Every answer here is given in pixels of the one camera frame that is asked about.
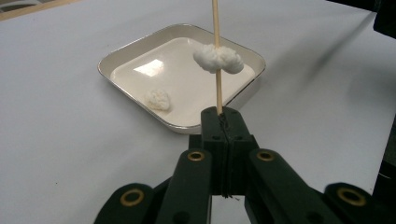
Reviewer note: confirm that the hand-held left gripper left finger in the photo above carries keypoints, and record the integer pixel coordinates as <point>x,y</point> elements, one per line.
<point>214,140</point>

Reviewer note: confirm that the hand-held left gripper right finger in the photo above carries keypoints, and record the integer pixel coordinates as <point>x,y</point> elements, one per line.
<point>238,143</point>

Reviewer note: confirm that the thin wooden skewer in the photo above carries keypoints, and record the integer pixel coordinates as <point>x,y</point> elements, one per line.
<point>219,90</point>

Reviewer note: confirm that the square metal tray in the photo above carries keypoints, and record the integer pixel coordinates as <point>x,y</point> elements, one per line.
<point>186,90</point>

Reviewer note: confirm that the white marshmallow piece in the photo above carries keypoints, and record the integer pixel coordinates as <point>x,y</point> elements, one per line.
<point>214,59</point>
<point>158,99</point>

